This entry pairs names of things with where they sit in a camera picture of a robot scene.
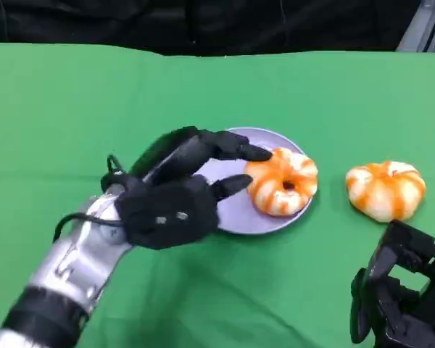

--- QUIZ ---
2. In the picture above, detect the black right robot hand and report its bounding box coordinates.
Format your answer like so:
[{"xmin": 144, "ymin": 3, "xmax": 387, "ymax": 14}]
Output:
[{"xmin": 350, "ymin": 219, "xmax": 435, "ymax": 348}]

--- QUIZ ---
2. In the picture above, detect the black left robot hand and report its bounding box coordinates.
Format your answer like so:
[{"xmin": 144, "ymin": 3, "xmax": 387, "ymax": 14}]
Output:
[{"xmin": 128, "ymin": 125, "xmax": 273, "ymax": 202}]

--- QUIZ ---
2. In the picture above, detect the orange and white bread roll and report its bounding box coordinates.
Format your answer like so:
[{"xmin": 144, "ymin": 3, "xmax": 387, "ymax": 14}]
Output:
[
  {"xmin": 345, "ymin": 160, "xmax": 427, "ymax": 223},
  {"xmin": 245, "ymin": 146, "xmax": 319, "ymax": 218}
]

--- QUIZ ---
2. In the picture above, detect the lilac plate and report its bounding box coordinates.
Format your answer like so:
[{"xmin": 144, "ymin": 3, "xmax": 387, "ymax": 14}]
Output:
[{"xmin": 194, "ymin": 126, "xmax": 317, "ymax": 236}]

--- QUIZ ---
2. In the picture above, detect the black backdrop curtain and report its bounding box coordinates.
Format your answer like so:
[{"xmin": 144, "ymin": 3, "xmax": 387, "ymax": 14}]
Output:
[{"xmin": 0, "ymin": 0, "xmax": 421, "ymax": 57}]

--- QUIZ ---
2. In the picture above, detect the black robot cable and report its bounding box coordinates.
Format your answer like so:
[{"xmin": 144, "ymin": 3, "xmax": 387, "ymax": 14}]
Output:
[
  {"xmin": 52, "ymin": 212, "xmax": 126, "ymax": 243},
  {"xmin": 100, "ymin": 154, "xmax": 130, "ymax": 191}
]

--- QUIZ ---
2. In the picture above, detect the grey metal frame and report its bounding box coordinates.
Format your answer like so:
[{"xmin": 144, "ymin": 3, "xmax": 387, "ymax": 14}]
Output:
[{"xmin": 397, "ymin": 0, "xmax": 435, "ymax": 53}]

